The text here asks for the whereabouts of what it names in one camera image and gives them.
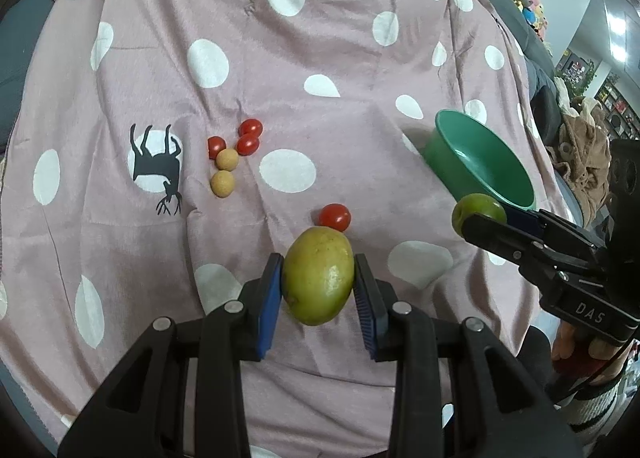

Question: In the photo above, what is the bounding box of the yellow-green mango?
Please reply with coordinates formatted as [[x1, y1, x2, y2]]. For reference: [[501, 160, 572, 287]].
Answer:
[[282, 226, 356, 326]]

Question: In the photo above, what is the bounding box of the pink polka dot blanket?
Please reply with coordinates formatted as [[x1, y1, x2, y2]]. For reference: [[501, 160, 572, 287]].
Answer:
[[0, 0, 576, 458]]

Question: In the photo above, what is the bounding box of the green plum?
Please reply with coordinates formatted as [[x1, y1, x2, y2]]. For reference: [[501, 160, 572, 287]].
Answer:
[[451, 193, 507, 239]]

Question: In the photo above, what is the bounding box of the green houseplant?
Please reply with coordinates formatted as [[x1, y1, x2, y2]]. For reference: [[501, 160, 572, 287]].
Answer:
[[580, 59, 599, 99]]

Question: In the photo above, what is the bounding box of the brown plush throw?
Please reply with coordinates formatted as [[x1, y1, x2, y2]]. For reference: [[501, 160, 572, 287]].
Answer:
[[547, 96, 615, 229]]

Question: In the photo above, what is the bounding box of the black rounded cushion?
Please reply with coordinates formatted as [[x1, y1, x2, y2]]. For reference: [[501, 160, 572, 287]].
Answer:
[[531, 85, 560, 149]]

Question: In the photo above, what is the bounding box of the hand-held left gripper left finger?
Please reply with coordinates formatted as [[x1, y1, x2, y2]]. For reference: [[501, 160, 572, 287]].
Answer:
[[57, 253, 285, 458]]

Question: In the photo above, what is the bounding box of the green plastic bowl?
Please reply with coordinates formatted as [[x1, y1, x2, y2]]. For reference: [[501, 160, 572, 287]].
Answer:
[[420, 109, 537, 211]]

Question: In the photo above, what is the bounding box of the person's right hand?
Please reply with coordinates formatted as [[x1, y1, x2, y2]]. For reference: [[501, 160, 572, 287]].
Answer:
[[552, 320, 636, 379]]

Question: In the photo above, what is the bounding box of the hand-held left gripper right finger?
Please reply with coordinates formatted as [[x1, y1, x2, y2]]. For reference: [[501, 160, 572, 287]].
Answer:
[[352, 254, 586, 458]]

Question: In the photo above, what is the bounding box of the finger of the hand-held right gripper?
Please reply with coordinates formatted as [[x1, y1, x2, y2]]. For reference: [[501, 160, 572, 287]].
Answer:
[[505, 208, 608, 263], [461, 214, 571, 293]]

